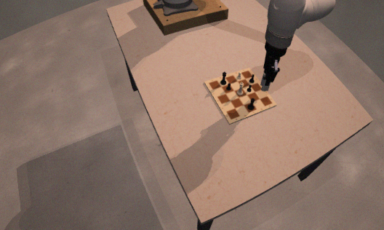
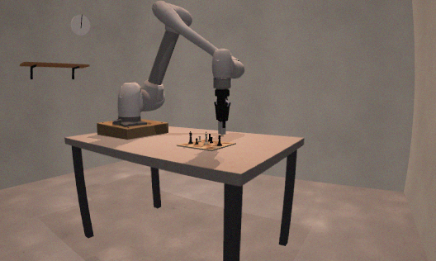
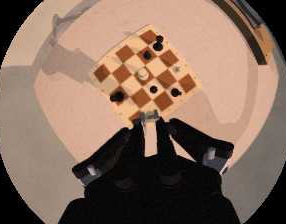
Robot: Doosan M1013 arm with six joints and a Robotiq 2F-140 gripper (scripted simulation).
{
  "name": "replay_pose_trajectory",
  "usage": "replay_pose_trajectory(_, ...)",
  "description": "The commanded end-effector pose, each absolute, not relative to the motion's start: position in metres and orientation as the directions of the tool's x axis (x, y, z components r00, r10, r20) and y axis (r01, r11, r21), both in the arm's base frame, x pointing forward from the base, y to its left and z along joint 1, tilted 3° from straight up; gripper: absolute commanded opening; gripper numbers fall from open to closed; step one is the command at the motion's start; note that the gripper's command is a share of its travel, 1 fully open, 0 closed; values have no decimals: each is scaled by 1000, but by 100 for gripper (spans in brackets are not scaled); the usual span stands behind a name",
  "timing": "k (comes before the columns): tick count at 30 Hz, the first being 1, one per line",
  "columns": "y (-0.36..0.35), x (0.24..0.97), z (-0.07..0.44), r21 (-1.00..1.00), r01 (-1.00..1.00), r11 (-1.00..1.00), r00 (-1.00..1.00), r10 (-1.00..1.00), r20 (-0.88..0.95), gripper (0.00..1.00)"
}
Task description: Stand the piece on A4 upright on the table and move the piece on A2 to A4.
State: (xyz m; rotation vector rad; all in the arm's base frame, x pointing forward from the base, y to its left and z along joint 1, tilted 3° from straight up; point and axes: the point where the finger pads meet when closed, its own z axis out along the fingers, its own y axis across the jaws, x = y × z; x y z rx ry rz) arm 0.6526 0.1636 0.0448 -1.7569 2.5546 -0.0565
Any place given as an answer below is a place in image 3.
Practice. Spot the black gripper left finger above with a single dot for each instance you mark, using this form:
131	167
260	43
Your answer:
115	149

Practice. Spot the brown and tan chessboard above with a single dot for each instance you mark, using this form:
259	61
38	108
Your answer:
118	71

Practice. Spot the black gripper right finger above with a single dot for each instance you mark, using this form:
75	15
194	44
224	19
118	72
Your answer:
202	148

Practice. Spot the white chess king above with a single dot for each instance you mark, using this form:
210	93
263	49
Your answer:
143	74

